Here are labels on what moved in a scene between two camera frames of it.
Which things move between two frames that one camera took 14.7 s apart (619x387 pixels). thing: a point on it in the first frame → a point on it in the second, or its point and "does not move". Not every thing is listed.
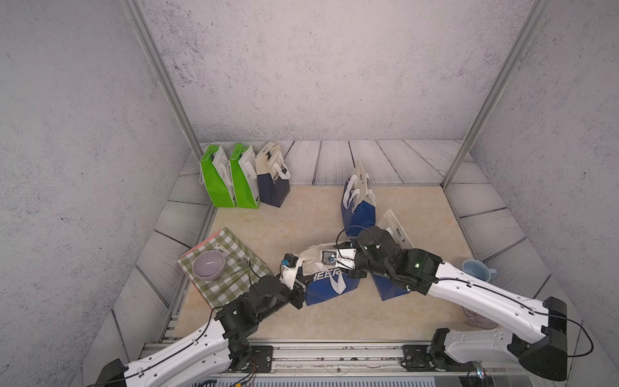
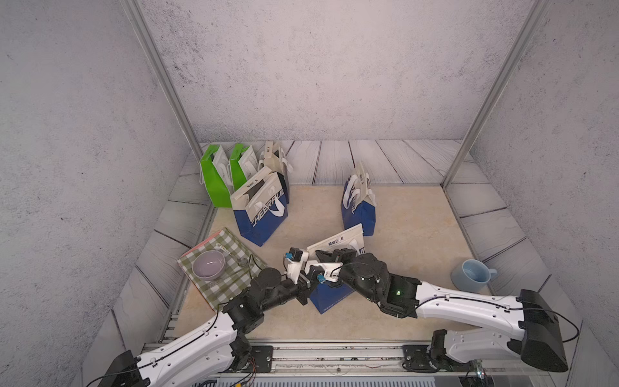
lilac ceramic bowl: [208, 265] does not move
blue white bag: [387, 288] → [326, 294]
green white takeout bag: [243, 168] does not move
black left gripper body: [295, 296] does not move
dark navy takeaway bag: [273, 175] does not move
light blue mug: [479, 269] does not move
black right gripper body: [364, 265] → [350, 274]
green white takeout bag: [215, 173] does not move
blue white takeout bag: [325, 283] → [259, 205]
